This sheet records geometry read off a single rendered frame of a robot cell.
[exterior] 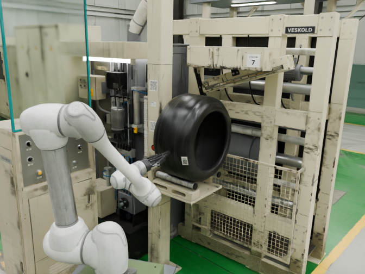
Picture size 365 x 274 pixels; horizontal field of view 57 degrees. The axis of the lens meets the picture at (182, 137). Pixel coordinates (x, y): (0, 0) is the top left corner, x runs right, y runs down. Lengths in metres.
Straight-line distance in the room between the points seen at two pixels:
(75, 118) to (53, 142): 0.17
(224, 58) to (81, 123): 1.26
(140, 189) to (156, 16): 1.18
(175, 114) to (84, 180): 0.86
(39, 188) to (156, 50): 1.17
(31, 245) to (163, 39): 1.59
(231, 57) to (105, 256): 1.44
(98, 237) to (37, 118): 0.57
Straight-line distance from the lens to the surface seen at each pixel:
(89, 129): 1.37
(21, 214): 2.38
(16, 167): 2.28
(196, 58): 2.46
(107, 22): 12.87
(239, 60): 2.27
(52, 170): 1.52
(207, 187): 2.45
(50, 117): 1.41
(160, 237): 2.73
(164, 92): 2.38
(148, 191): 1.72
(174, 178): 2.30
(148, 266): 1.82
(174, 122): 2.07
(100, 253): 1.61
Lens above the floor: 1.77
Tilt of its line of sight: 15 degrees down
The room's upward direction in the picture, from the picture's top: 1 degrees clockwise
